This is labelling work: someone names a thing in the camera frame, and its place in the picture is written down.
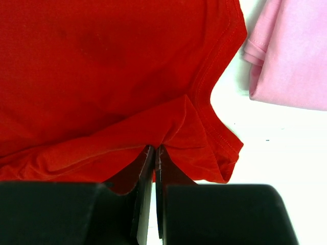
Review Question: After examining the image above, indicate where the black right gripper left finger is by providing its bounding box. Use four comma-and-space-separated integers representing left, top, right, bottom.
1, 146, 155, 244

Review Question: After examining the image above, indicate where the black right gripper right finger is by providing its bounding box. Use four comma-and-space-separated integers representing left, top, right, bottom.
155, 146, 298, 244

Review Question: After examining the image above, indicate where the red t shirt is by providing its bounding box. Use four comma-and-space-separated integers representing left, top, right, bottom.
1, 1, 247, 183

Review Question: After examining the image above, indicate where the folded pink t shirt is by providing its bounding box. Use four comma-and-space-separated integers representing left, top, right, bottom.
244, 1, 326, 111

